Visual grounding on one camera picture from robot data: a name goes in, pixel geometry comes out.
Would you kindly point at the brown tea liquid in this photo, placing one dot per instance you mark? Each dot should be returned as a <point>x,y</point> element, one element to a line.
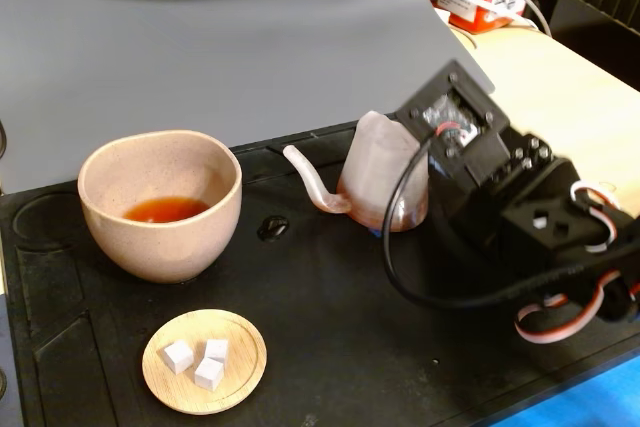
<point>165,209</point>

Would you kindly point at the white sugar cube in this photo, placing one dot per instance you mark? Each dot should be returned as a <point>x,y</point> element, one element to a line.
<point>176,356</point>
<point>216,348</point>
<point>208,373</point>

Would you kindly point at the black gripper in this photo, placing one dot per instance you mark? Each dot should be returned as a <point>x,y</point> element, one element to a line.
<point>531,158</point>

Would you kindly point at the dark liquid puddle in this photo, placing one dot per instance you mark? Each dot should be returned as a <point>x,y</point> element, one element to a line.
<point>272,228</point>

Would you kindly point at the pink speckled ceramic cup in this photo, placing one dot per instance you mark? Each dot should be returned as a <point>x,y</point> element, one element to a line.
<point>160,252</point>

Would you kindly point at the round wooden coaster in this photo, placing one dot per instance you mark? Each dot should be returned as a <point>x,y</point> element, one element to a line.
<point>240,377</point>

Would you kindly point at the translucent pink plastic kettle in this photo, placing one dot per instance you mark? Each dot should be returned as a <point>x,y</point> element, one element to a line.
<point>375,172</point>

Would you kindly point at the blue sheet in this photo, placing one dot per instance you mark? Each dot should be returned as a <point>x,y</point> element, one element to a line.
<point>575,407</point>

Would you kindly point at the black rubber tray mat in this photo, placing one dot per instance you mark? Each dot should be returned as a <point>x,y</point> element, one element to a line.
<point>325,322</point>

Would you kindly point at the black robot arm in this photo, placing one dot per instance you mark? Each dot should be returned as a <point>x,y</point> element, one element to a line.
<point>575,237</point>

